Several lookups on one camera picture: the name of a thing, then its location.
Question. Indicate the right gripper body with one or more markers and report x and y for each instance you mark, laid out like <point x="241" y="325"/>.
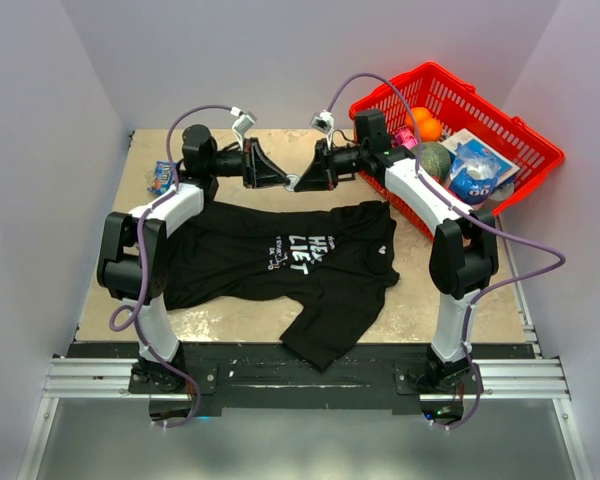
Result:
<point x="330" y="171"/>

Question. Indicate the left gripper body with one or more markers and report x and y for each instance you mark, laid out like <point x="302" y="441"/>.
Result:
<point x="247" y="165"/>

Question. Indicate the round iridescent brooch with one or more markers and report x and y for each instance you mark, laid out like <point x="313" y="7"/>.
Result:
<point x="291" y="182"/>

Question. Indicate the black printed t-shirt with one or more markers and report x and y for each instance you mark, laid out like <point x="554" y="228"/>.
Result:
<point x="337" y="264"/>

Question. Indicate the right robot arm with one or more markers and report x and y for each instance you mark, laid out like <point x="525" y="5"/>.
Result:
<point x="464" y="254"/>

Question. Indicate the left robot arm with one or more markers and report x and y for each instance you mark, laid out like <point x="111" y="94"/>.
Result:
<point x="134" y="258"/>

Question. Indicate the pink be you box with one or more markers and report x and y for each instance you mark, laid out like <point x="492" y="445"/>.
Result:
<point x="405" y="137"/>

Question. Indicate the blue candy packet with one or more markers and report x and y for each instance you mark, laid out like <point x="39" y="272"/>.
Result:
<point x="164" y="176"/>

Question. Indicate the upper orange fruit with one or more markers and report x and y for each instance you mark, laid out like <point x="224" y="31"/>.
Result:
<point x="417" y="117"/>

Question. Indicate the orange fruit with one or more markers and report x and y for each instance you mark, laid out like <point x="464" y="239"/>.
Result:
<point x="417" y="117"/>
<point x="430" y="129"/>

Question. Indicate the lower orange fruit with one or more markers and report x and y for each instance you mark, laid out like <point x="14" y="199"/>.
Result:
<point x="430" y="129"/>

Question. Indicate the green netted melon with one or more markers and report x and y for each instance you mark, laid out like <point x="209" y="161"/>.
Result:
<point x="436" y="160"/>

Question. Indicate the blue plastic package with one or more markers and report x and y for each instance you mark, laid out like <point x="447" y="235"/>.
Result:
<point x="472" y="179"/>

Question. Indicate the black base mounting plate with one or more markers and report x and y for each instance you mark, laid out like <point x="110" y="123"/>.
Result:
<point x="270" y="376"/>

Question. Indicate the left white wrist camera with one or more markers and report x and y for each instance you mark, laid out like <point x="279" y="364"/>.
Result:
<point x="244" y="121"/>

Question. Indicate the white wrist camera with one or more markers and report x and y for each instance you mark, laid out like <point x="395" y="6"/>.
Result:
<point x="244" y="121"/>
<point x="324" y="123"/>

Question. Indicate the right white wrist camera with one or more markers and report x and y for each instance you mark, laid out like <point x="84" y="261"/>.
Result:
<point x="324" y="123"/>

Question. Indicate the aluminium rail frame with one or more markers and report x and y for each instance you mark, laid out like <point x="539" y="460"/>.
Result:
<point x="266" y="413"/>

